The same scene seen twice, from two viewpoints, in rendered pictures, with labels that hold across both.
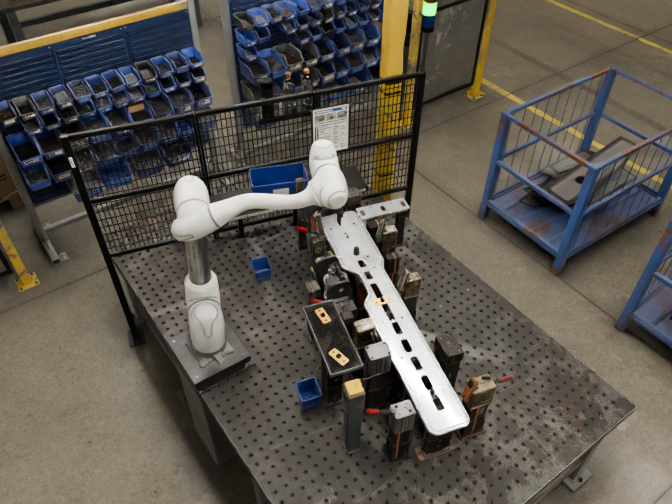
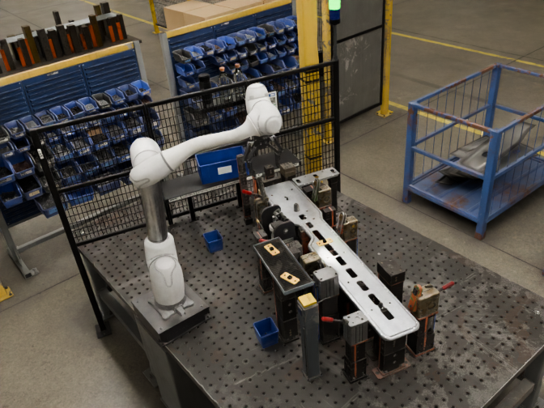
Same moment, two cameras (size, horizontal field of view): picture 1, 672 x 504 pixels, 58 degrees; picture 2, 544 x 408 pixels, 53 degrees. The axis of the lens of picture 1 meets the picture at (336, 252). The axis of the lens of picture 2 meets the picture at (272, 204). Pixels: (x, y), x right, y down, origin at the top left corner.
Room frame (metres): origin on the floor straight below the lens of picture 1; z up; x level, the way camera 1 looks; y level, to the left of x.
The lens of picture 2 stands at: (-0.35, 0.04, 2.73)
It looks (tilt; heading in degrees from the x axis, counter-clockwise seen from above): 33 degrees down; 0
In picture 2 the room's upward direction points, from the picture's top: 6 degrees counter-clockwise
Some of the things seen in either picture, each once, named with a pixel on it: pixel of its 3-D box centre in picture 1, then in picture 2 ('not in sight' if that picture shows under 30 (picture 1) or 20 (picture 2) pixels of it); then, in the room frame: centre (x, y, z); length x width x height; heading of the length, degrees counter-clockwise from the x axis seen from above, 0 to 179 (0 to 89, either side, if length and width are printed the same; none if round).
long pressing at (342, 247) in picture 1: (385, 304); (328, 244); (1.87, -0.23, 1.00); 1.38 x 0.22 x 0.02; 20
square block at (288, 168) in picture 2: (351, 216); (289, 189); (2.62, -0.09, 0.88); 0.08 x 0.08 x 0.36; 20
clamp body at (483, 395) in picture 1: (474, 406); (422, 320); (1.40, -0.60, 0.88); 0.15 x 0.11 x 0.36; 110
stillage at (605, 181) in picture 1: (585, 166); (489, 145); (3.67, -1.84, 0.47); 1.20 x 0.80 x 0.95; 125
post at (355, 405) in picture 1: (352, 419); (309, 339); (1.31, -0.07, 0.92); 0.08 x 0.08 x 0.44; 20
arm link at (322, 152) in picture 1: (323, 161); (258, 102); (1.89, 0.05, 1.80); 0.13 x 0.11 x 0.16; 14
